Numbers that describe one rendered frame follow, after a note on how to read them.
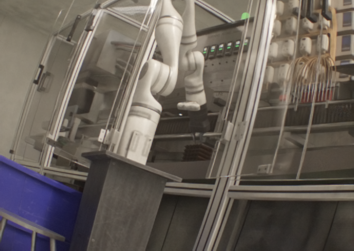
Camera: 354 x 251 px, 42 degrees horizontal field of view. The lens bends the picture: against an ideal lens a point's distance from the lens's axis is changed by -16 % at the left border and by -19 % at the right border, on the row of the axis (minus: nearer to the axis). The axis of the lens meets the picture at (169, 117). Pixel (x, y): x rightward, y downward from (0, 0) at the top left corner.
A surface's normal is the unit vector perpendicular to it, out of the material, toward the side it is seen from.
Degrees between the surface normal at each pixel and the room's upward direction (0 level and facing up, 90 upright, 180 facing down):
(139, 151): 90
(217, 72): 90
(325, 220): 90
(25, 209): 90
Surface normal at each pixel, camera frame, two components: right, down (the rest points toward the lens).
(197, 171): -0.78, -0.37
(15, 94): 0.56, -0.05
